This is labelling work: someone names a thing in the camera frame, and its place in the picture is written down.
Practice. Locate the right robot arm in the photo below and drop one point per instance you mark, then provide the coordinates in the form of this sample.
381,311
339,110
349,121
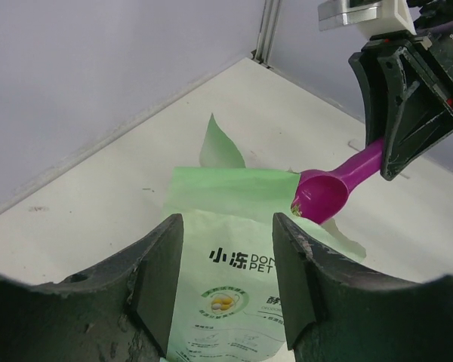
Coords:
406,83

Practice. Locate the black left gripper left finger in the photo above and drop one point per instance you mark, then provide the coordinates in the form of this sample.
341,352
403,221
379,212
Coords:
120,309

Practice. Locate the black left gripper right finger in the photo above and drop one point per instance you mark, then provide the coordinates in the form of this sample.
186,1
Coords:
335,309

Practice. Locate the magenta plastic litter scoop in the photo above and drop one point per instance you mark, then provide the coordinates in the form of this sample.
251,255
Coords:
322,194

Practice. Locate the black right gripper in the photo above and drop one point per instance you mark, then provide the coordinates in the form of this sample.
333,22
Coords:
407,94

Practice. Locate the green cat litter bag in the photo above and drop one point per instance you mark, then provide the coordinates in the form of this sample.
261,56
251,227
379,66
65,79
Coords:
227,304

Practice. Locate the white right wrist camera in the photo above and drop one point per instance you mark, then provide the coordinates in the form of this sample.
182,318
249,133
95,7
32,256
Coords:
370,17

